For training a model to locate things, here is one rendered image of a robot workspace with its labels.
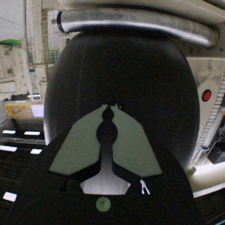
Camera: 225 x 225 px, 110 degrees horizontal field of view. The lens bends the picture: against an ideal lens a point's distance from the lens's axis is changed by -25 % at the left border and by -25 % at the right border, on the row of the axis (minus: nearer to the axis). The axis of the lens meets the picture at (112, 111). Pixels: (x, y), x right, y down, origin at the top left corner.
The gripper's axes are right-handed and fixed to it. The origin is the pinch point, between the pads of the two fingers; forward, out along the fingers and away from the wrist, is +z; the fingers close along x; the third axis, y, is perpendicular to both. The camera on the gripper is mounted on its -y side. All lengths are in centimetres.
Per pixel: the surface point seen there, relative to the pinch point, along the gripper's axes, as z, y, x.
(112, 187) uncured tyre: -3.9, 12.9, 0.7
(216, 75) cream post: 18.8, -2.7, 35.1
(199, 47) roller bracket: 17.9, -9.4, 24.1
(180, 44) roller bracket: 28.3, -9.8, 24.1
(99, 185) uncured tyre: -3.7, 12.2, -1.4
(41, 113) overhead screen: 297, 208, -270
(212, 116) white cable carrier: 17.8, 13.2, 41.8
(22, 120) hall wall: 801, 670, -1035
